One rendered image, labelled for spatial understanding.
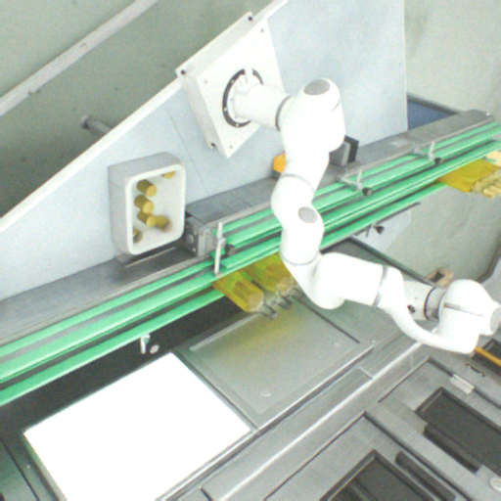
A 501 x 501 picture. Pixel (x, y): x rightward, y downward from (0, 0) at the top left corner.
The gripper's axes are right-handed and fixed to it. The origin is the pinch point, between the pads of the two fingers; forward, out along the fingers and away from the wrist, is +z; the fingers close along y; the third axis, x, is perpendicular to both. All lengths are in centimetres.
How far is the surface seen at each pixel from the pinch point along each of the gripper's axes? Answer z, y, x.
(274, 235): 42.9, 9.7, 4.9
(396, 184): 41, 75, 5
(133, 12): 94, 7, 76
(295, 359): 22.0, -8.2, -22.7
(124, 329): 46, -43, -4
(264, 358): 27.1, -14.6, -20.9
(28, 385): 43, -70, -5
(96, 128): 116, -4, 41
